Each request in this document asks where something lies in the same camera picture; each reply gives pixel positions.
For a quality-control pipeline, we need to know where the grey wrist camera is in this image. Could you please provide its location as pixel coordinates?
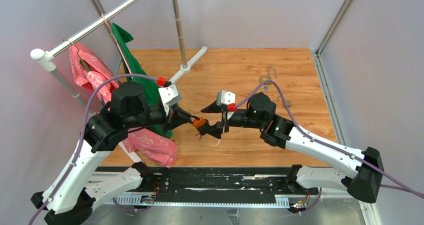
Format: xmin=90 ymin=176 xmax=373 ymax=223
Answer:
xmin=158 ymin=84 xmax=182 ymax=106
xmin=216 ymin=90 xmax=236 ymax=107

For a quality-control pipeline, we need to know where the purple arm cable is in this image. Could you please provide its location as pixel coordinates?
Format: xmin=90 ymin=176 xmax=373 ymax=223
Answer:
xmin=227 ymin=80 xmax=424 ymax=200
xmin=28 ymin=73 xmax=167 ymax=225

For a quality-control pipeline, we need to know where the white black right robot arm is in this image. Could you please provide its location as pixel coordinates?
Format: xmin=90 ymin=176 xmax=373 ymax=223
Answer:
xmin=194 ymin=90 xmax=384 ymax=204

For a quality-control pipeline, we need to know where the orange black Opel padlock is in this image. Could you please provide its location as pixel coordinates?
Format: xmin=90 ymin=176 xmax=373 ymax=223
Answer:
xmin=191 ymin=117 xmax=210 ymax=136

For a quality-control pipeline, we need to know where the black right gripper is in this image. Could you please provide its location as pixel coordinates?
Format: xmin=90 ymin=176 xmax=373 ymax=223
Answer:
xmin=198 ymin=99 xmax=266 ymax=140

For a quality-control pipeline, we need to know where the white metal clothes rack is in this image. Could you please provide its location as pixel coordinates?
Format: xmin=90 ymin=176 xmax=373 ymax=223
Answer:
xmin=30 ymin=0 xmax=208 ymax=107

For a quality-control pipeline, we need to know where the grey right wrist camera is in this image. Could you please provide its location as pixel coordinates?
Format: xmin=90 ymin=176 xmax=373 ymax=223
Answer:
xmin=216 ymin=90 xmax=236 ymax=107

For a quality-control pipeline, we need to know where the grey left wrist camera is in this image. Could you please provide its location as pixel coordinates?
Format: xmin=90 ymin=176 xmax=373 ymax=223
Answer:
xmin=158 ymin=84 xmax=182 ymax=106

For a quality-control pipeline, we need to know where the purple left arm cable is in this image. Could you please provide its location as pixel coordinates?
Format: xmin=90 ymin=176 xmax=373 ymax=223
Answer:
xmin=28 ymin=73 xmax=167 ymax=225

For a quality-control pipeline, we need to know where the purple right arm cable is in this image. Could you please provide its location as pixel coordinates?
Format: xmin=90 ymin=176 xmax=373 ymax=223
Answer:
xmin=227 ymin=80 xmax=424 ymax=200

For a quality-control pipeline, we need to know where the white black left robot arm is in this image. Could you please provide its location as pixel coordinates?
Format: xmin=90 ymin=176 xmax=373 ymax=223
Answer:
xmin=31 ymin=81 xmax=192 ymax=225

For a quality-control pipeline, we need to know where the pink patterned garment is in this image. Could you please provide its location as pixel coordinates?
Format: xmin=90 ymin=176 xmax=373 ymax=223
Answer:
xmin=68 ymin=42 xmax=178 ymax=169

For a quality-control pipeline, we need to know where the large brass padlock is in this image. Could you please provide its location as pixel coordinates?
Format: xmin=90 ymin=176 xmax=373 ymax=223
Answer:
xmin=259 ymin=66 xmax=278 ymax=83

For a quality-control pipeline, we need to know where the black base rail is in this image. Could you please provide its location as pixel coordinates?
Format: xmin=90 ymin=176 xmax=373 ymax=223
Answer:
xmin=106 ymin=167 xmax=322 ymax=214

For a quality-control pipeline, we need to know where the small brass padlock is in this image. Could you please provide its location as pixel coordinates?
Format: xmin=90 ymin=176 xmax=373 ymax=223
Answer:
xmin=277 ymin=96 xmax=292 ymax=108

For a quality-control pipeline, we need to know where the aluminium frame post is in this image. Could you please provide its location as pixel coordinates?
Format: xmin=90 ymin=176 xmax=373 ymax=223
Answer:
xmin=311 ymin=0 xmax=382 ymax=225

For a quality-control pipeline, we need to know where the green garment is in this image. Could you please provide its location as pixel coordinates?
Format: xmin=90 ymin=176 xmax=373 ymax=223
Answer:
xmin=110 ymin=22 xmax=174 ymax=139

